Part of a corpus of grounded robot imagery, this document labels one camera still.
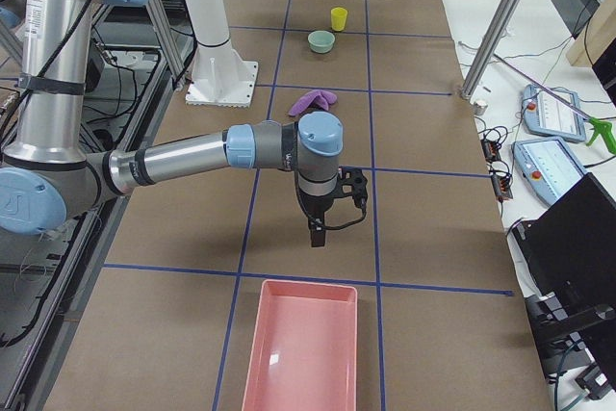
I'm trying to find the aluminium frame post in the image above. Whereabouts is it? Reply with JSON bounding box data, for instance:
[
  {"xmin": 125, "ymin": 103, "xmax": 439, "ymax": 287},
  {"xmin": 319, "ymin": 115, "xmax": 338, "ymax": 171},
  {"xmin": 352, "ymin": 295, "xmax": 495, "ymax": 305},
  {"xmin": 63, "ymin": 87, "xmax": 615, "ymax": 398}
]
[{"xmin": 460, "ymin": 0, "xmax": 521, "ymax": 101}]

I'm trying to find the teach pendant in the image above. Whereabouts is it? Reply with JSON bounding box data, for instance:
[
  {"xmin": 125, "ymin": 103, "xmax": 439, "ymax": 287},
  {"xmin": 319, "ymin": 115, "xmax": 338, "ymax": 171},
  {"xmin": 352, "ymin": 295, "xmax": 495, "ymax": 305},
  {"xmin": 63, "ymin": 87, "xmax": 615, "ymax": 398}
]
[
  {"xmin": 512, "ymin": 136, "xmax": 587, "ymax": 206},
  {"xmin": 521, "ymin": 84, "xmax": 586, "ymax": 143}
]

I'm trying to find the purple cloth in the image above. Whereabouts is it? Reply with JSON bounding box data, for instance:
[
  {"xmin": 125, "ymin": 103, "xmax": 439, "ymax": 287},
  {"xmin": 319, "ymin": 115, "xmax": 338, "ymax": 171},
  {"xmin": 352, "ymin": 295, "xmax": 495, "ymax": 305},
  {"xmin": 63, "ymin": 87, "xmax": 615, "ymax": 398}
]
[{"xmin": 288, "ymin": 90, "xmax": 338, "ymax": 117}]

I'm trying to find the upper teach pendant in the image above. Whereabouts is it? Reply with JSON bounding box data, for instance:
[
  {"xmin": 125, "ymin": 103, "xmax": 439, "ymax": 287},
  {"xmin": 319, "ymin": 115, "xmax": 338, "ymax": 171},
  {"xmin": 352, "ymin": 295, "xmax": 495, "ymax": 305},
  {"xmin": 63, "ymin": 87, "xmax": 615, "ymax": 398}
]
[{"xmin": 521, "ymin": 84, "xmax": 586, "ymax": 143}]

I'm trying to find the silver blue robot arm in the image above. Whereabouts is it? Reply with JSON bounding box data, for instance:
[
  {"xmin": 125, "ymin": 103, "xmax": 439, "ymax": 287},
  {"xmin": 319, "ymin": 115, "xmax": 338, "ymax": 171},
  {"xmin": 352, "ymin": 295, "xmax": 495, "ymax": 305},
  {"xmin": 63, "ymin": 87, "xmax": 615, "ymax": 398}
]
[{"xmin": 1, "ymin": 0, "xmax": 352, "ymax": 246}]

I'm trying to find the green handled grabber tool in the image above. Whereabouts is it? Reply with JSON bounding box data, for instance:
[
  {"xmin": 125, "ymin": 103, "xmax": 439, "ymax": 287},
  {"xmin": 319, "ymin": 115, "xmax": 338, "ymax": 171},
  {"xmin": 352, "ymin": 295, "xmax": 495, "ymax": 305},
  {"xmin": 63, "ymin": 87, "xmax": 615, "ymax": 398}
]
[{"xmin": 493, "ymin": 53, "xmax": 616, "ymax": 155}]

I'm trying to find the yellow plastic cup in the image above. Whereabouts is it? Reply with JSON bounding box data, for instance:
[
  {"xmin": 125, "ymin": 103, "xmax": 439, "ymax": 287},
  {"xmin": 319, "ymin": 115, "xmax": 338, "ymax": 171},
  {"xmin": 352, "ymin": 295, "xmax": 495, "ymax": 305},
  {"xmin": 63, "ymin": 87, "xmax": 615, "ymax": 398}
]
[{"xmin": 330, "ymin": 7, "xmax": 348, "ymax": 32}]

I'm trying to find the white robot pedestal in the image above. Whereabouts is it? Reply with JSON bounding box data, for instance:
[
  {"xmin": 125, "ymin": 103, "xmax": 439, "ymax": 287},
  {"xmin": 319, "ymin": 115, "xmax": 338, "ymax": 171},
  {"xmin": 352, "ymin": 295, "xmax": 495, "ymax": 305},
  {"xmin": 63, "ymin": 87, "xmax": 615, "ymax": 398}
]
[{"xmin": 185, "ymin": 0, "xmax": 259, "ymax": 108}]

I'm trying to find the lower teach pendant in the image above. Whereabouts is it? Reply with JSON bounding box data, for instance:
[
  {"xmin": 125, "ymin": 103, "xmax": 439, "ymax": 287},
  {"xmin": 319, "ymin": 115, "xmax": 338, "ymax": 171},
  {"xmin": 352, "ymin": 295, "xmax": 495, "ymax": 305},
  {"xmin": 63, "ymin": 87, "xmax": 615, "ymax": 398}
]
[{"xmin": 512, "ymin": 136, "xmax": 587, "ymax": 206}]

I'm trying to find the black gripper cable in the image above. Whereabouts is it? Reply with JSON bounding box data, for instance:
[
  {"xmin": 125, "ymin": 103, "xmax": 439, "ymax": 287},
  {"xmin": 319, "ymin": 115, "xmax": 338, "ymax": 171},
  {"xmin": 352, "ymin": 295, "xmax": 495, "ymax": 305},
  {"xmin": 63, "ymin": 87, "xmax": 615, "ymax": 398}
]
[{"xmin": 315, "ymin": 196, "xmax": 368, "ymax": 232}]

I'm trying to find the green bowl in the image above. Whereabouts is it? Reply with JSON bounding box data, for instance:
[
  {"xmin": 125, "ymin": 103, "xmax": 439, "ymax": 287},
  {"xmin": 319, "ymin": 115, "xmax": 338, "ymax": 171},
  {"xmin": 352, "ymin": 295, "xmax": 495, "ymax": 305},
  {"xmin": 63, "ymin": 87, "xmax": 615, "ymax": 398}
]
[{"xmin": 307, "ymin": 30, "xmax": 336, "ymax": 54}]

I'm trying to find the pink plastic tray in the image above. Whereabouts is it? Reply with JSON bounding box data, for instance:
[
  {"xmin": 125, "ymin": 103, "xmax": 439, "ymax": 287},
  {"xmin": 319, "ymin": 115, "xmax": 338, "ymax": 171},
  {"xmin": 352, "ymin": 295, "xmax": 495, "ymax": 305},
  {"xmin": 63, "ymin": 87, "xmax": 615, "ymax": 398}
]
[{"xmin": 242, "ymin": 279, "xmax": 358, "ymax": 410}]

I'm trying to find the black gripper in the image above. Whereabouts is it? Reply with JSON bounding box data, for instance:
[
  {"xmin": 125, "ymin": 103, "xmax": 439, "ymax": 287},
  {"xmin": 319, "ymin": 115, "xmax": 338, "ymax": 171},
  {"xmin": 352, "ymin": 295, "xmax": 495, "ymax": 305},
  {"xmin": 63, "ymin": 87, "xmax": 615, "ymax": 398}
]
[{"xmin": 299, "ymin": 192, "xmax": 336, "ymax": 247}]

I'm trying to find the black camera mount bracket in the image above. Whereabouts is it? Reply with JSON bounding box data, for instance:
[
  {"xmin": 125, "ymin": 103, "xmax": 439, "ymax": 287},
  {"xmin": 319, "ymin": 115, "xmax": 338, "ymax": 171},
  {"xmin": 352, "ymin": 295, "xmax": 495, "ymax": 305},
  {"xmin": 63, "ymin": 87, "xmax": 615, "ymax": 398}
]
[{"xmin": 338, "ymin": 167, "xmax": 369, "ymax": 209}]

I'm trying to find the black monitor stand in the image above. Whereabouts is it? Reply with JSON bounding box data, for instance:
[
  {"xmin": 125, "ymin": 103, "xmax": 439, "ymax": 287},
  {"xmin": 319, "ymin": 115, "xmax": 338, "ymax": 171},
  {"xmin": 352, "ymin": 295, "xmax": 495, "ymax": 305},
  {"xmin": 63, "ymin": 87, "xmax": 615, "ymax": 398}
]
[{"xmin": 511, "ymin": 172, "xmax": 615, "ymax": 387}]

